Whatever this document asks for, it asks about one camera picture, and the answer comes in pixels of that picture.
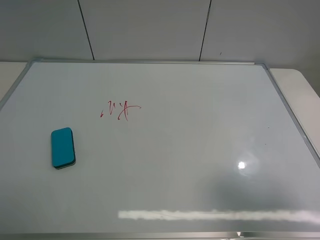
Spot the blue whiteboard eraser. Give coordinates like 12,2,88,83
51,127,76,170

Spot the white whiteboard with aluminium frame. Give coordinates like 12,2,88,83
0,59,320,240

